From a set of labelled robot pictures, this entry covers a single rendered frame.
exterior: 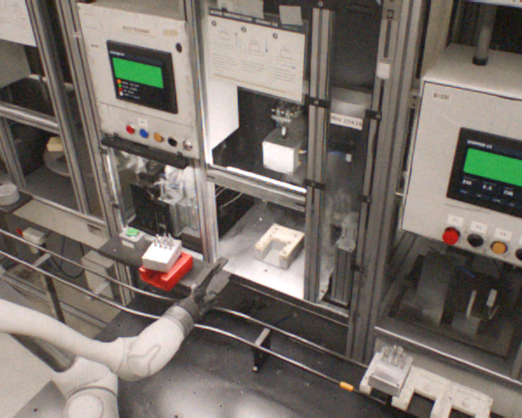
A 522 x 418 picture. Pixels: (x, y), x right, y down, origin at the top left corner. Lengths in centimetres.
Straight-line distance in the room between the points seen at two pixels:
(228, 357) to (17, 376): 138
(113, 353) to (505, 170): 114
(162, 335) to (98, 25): 98
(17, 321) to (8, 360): 179
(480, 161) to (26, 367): 249
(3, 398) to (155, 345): 167
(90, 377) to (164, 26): 107
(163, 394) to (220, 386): 20
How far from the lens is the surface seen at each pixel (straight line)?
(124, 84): 193
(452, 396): 189
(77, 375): 187
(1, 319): 152
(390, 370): 185
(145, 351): 158
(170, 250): 209
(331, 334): 236
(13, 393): 317
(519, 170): 146
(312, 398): 206
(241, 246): 224
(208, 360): 217
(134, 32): 184
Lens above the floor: 236
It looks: 36 degrees down
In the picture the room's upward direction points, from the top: 1 degrees counter-clockwise
